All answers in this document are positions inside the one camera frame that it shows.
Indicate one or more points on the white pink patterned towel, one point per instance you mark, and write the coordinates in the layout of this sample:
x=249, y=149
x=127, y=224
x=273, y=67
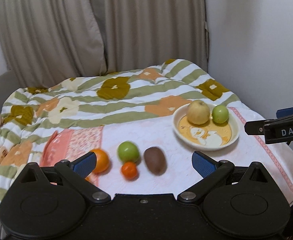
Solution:
x=158, y=132

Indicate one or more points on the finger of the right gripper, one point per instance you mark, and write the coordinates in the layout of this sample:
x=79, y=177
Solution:
x=284, y=112
x=273, y=130

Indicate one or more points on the large orange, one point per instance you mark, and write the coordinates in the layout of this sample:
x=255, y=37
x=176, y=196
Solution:
x=103, y=161

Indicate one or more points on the large yellow apple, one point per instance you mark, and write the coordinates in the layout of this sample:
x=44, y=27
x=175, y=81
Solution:
x=198, y=112

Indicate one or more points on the green apple on towel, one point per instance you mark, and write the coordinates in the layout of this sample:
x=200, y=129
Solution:
x=128, y=151

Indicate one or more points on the beige curtain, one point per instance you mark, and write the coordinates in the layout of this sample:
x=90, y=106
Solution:
x=47, y=41

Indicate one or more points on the brown kiwi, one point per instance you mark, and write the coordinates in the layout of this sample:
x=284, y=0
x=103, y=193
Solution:
x=155, y=160

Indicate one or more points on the small tangerine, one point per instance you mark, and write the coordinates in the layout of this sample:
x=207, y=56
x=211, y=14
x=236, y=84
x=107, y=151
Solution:
x=129, y=170

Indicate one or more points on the striped floral quilt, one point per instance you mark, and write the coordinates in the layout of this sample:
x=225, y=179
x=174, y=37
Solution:
x=32, y=115

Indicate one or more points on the small green apple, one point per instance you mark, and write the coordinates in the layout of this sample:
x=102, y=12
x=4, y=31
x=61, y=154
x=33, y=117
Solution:
x=220, y=114

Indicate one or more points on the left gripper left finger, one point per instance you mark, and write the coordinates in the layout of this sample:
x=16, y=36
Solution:
x=74, y=174

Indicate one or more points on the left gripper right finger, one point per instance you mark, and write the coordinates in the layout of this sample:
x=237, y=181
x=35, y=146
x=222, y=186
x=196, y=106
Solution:
x=213, y=174

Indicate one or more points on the grey sofa headboard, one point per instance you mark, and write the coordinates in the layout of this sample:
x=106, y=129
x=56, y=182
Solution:
x=8, y=84

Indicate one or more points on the cream bowl with yellow print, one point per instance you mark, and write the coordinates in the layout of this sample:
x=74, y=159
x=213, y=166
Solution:
x=207, y=137

